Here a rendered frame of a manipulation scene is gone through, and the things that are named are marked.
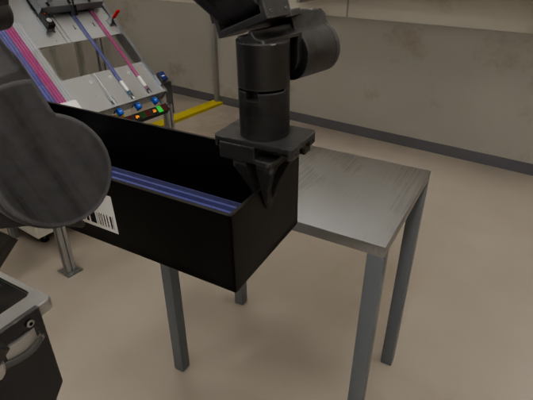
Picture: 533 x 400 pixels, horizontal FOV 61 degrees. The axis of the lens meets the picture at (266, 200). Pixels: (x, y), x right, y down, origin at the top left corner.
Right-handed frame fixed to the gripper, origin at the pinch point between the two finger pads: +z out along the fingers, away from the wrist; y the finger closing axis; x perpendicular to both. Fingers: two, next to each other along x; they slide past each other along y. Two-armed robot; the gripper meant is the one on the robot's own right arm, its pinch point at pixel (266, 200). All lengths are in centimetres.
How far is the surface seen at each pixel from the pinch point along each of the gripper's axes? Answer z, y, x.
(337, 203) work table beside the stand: 32, 9, -53
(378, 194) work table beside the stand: 32, 2, -64
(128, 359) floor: 111, 82, -34
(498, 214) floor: 117, -32, -218
